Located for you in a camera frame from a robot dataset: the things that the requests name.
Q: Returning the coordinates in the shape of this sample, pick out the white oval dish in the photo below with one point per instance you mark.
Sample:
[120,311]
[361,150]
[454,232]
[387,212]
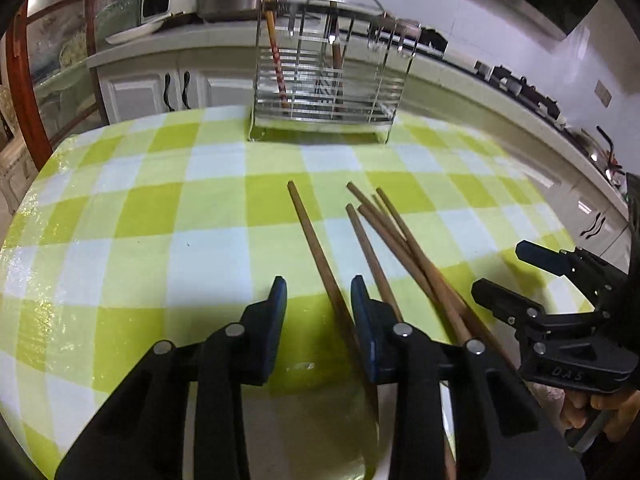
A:
[130,35]

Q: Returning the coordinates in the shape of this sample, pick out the white kitchen counter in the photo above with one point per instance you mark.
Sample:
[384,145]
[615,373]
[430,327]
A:
[140,90]

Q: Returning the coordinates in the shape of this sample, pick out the metal pan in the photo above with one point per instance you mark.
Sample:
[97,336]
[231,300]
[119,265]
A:
[592,147]

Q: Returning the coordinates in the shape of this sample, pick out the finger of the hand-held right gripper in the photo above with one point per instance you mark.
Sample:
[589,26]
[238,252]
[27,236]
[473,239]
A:
[505,300]
[542,257]

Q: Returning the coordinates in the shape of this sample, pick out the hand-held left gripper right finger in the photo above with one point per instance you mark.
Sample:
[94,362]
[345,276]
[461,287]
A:
[362,330]

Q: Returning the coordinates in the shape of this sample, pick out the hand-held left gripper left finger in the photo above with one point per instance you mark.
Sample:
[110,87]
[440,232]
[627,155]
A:
[275,330]

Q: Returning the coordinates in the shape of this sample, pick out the dark brown chopstick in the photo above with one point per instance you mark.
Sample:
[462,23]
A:
[337,55]

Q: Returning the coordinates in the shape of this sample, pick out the wall socket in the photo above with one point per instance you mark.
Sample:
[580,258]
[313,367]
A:
[603,93]

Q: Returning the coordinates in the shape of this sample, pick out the white kitchen appliance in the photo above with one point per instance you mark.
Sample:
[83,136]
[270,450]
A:
[175,0]

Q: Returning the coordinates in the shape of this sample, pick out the brown wooden chopstick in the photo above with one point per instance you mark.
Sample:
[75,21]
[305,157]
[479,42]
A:
[370,255]
[425,252]
[315,250]
[370,205]
[385,235]

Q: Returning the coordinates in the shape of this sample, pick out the black gas stove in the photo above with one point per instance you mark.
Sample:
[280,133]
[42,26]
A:
[520,87]

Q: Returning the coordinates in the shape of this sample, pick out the wooden glass door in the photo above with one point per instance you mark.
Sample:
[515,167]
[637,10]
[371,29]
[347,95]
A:
[20,75]

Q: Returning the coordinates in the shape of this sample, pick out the person's right hand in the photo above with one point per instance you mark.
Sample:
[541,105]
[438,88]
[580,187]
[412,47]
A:
[617,412]

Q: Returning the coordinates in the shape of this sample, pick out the light chopstick with red pattern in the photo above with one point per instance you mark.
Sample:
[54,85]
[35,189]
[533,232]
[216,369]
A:
[274,45]

